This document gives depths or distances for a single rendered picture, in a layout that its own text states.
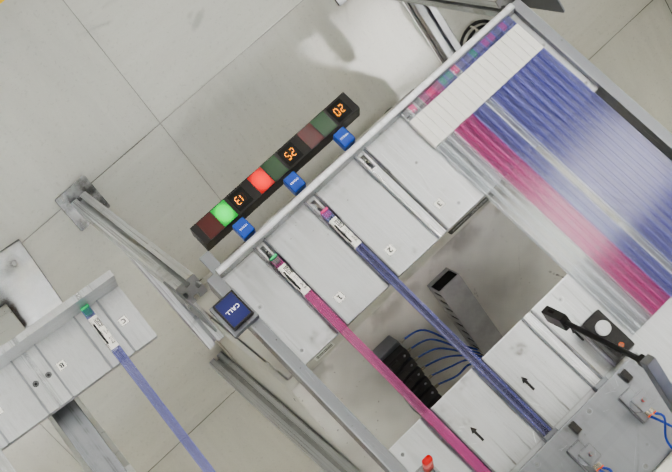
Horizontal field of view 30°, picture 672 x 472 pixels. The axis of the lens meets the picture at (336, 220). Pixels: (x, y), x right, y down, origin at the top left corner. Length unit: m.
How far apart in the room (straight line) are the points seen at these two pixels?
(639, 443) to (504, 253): 0.59
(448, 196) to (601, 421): 0.43
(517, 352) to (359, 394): 0.43
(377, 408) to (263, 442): 0.71
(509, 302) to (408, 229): 0.46
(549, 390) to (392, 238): 0.34
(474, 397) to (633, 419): 0.24
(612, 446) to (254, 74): 1.23
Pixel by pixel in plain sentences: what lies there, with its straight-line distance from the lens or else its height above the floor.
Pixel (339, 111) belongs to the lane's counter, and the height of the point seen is 0.66.
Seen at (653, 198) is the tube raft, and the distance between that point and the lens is 2.04.
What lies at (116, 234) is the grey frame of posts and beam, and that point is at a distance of 2.35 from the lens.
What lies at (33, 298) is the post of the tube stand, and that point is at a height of 0.01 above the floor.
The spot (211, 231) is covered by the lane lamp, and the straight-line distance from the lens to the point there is 2.01.
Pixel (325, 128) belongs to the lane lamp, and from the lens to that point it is 2.05.
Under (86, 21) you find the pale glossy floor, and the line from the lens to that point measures 2.58.
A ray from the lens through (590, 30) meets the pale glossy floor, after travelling 3.16.
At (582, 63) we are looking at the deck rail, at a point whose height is 0.83.
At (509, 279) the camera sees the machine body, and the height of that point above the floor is 0.62.
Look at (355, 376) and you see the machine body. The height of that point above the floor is 0.62.
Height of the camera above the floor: 2.47
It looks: 59 degrees down
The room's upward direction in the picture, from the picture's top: 117 degrees clockwise
